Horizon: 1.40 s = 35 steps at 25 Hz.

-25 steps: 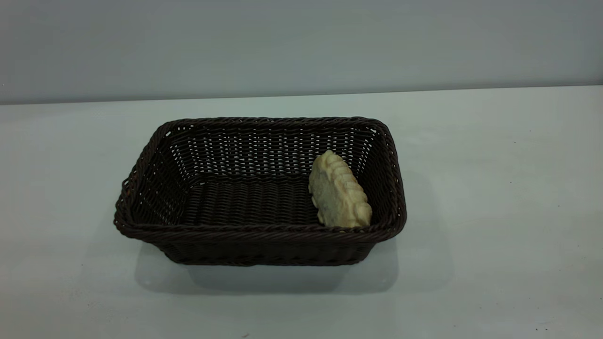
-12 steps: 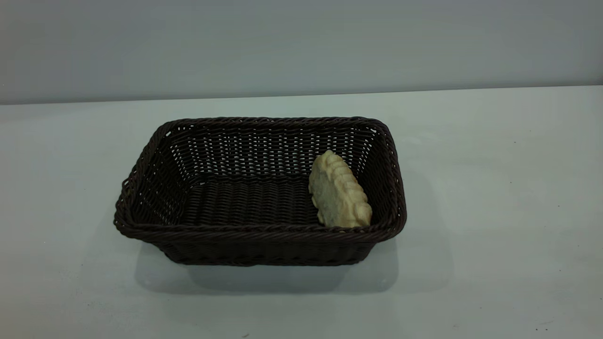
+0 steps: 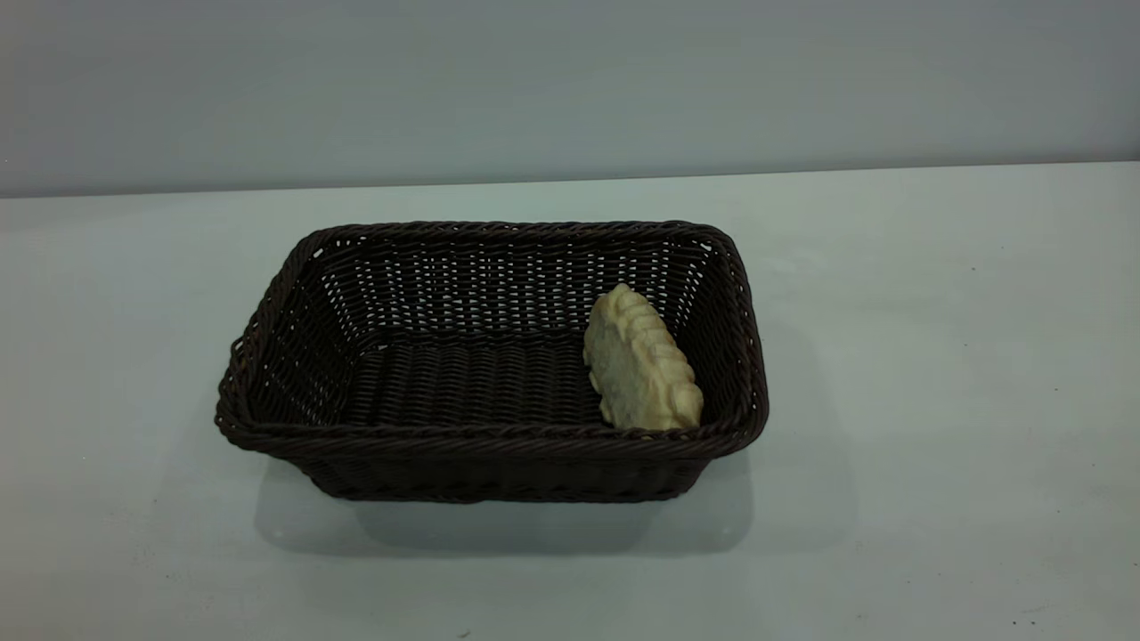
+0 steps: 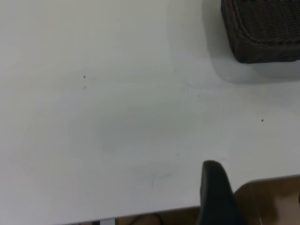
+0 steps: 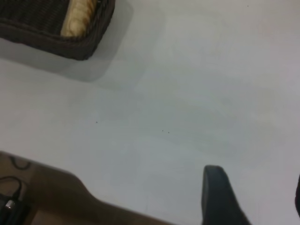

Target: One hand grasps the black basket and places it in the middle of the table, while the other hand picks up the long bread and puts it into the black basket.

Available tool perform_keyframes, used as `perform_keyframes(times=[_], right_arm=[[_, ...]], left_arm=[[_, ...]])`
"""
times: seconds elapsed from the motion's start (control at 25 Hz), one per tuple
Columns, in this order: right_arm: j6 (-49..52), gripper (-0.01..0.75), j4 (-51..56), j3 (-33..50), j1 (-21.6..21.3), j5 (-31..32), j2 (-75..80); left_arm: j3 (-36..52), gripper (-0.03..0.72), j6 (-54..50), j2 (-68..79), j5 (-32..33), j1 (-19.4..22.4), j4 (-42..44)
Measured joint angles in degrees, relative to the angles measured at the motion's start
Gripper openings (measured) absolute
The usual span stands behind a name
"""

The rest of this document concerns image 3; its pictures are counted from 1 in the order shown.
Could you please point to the striped orange bread roll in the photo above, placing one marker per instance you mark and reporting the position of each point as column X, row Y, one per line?
column 641, row 365

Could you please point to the dark brown woven basket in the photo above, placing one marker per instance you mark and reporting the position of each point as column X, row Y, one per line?
column 499, row 463

